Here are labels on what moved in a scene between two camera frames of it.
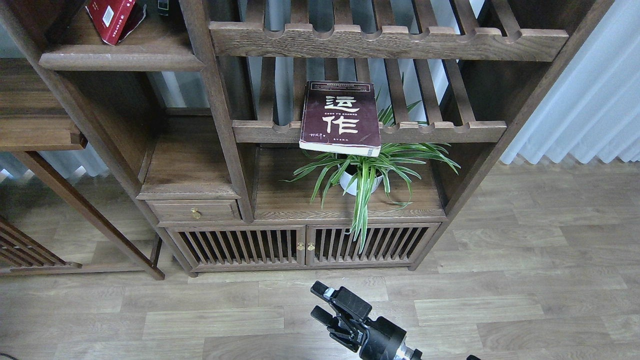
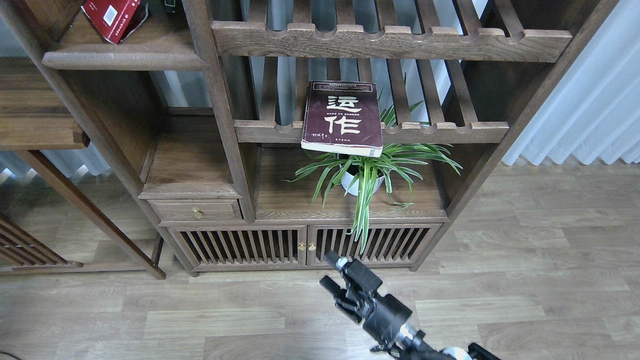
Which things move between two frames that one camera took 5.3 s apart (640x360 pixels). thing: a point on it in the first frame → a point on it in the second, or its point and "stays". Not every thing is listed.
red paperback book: x=115 y=19 stays
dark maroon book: x=341 y=116 stays
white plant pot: x=347 y=180 stays
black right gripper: x=374 y=339 → x=385 y=316
